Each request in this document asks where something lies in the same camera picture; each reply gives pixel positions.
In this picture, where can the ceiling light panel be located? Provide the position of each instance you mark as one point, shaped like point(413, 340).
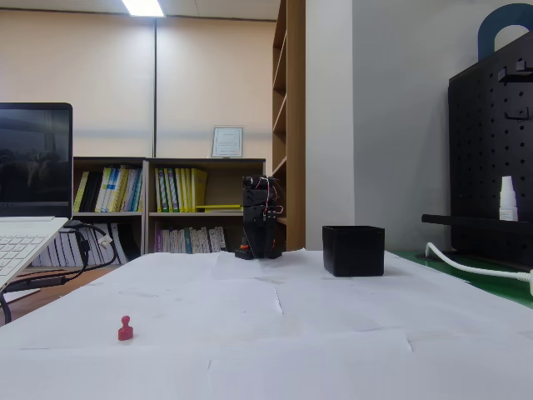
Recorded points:
point(143, 7)

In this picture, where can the purple book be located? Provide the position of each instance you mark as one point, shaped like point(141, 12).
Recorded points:
point(158, 241)

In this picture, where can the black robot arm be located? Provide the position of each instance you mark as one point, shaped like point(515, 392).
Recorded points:
point(260, 191)

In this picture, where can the small red pawn piece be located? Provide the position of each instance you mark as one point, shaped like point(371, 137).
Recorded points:
point(125, 333)

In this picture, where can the white paper sheet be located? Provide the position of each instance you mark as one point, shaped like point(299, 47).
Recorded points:
point(375, 308)
point(470, 362)
point(241, 321)
point(104, 375)
point(258, 271)
point(399, 266)
point(316, 371)
point(125, 275)

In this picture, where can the black pegboard hook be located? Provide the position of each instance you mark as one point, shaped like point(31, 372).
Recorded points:
point(522, 67)
point(516, 116)
point(504, 76)

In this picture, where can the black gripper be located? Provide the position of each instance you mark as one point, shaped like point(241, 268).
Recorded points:
point(255, 217)

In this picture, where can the black laptop stand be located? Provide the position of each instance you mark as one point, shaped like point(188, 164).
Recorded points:
point(41, 282)

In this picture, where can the low wooden bookshelf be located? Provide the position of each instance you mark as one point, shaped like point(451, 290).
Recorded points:
point(108, 160)
point(208, 161)

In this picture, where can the black orange table clamp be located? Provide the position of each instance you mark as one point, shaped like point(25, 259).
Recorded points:
point(242, 253)

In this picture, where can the small white bottle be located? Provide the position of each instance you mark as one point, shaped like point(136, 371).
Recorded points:
point(509, 200)

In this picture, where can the flat yellow book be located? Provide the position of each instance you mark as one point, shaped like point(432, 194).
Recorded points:
point(220, 207)

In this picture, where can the black open box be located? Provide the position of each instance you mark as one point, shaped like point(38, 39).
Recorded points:
point(354, 254)

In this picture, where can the black pegboard shelf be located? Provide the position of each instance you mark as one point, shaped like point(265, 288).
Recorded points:
point(458, 221)

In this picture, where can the framed certificate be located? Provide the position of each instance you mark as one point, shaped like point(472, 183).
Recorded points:
point(227, 141)

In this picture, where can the tall wooden bookshelf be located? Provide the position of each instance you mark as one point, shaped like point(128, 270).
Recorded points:
point(296, 104)

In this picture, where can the black pegboard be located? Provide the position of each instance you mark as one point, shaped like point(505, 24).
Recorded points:
point(479, 146)

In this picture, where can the dark blue arched object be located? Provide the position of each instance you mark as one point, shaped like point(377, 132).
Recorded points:
point(485, 33)

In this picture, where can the green desk mat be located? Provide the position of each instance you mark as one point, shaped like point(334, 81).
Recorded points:
point(483, 281)

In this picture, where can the black binder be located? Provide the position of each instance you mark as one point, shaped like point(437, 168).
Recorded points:
point(91, 193)

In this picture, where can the wide yellow binder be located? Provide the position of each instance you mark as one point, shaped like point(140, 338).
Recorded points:
point(199, 189)

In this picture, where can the white laptop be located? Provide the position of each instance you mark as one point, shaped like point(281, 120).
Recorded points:
point(33, 166)

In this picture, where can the beige roller blind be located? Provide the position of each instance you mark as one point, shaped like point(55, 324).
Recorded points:
point(83, 62)
point(216, 62)

